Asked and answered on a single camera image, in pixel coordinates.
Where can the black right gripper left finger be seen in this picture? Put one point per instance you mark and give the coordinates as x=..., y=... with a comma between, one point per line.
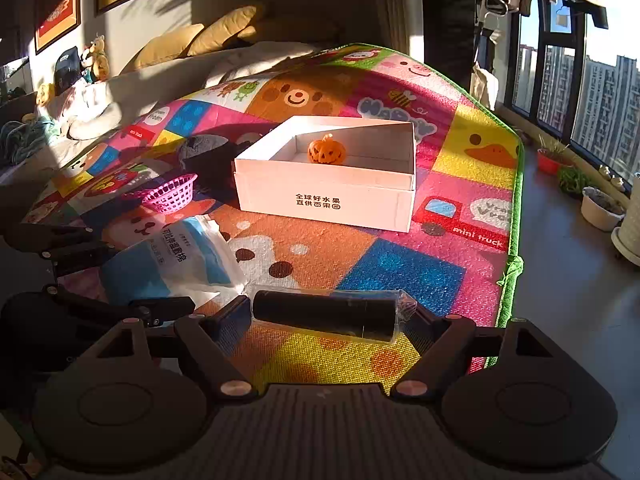
x=206, y=347

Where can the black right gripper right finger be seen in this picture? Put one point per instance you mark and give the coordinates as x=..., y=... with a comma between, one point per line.
x=441, y=342

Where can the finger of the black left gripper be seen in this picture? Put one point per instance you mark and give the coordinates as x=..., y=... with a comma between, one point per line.
x=60, y=244

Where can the black cylinder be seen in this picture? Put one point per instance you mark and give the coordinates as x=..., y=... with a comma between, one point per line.
x=372, y=315

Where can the blue white plastic bag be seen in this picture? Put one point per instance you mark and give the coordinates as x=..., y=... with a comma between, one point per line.
x=189, y=258

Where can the pink plastic basket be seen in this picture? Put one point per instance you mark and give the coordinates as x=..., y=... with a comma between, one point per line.
x=167, y=198

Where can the dark grey plush toy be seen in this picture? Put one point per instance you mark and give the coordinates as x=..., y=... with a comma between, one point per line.
x=208, y=155

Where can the orange pumpkin toy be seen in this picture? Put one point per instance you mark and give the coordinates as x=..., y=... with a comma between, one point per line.
x=326, y=151

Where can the blue knitted cloth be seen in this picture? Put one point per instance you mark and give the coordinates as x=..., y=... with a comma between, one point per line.
x=20, y=140

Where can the beige sofa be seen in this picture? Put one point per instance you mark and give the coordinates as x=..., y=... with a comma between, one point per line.
x=85, y=112

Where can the colourful cartoon play mat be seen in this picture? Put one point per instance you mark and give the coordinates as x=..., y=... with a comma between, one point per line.
x=460, y=254

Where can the dark blue cap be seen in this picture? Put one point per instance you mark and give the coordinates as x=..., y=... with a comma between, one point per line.
x=67, y=70

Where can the teddy bear plush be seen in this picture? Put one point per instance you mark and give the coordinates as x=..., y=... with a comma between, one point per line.
x=94, y=62

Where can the white cardboard box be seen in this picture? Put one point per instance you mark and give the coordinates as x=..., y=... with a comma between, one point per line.
x=374, y=187

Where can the red flower pot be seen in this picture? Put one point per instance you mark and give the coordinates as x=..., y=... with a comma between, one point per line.
x=551, y=157

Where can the white flower pot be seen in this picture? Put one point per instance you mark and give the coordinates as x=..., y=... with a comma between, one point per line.
x=601, y=210

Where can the yellow pillow rear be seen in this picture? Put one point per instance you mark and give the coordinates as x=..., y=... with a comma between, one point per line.
x=214, y=37

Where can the red framed picture left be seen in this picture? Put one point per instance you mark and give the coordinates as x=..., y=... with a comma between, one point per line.
x=53, y=20

